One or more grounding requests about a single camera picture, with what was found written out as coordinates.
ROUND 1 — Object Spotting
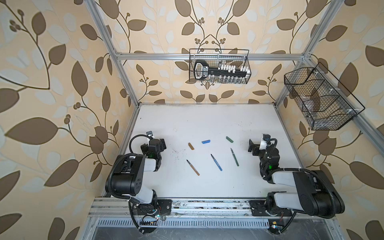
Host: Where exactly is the brown pen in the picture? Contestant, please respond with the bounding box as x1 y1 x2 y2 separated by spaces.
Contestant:
187 160 200 176

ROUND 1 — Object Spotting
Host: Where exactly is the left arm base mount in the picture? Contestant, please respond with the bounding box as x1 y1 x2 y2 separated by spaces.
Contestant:
129 199 173 235

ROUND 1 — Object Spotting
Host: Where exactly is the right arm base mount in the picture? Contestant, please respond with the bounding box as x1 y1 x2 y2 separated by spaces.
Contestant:
249 198 295 235

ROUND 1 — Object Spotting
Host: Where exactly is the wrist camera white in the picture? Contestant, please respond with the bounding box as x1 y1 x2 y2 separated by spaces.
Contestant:
146 131 154 139
259 134 271 150

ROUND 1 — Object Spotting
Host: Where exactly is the back wire basket black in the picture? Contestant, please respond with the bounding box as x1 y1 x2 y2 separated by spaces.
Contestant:
189 48 252 85

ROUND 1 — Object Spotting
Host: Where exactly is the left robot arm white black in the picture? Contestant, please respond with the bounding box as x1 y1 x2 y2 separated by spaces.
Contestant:
105 136 167 211

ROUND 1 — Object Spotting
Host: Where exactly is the wire basket black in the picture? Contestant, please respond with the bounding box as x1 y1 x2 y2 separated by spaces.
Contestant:
189 48 252 85
284 62 366 131

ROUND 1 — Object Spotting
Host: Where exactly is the aluminium frame right post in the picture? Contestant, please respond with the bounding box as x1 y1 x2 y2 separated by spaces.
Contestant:
274 0 344 107

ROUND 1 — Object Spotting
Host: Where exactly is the aluminium frame post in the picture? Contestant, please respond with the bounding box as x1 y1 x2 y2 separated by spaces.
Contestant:
85 0 140 109
274 0 344 107

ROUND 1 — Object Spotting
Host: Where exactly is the black tool with white bits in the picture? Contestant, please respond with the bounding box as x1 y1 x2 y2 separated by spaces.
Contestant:
192 60 251 80

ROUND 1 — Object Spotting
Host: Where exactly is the green pen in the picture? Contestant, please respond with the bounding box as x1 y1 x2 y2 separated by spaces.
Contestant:
230 148 240 167

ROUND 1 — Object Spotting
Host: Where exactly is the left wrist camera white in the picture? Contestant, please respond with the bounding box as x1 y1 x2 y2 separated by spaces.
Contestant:
146 131 154 139

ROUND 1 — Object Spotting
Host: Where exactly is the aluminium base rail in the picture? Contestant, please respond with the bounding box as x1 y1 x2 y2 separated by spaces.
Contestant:
88 197 337 229

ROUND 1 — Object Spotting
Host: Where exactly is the aluminium frame left post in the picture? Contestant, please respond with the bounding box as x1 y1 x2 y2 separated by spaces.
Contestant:
85 0 140 109

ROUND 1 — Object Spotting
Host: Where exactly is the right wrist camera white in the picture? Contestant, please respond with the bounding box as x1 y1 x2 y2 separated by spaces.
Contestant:
259 134 271 150

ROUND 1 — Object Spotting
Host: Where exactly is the blue pen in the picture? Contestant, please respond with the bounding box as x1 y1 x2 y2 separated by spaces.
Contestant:
211 154 223 171

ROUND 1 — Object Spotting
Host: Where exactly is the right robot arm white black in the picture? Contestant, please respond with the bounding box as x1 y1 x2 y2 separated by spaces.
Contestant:
248 135 345 219

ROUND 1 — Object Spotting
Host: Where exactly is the right wire basket black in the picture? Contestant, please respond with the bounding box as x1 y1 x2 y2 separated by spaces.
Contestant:
284 62 366 131

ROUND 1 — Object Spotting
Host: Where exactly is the aluminium frame back bar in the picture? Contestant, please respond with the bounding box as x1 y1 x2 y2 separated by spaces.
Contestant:
115 52 305 61

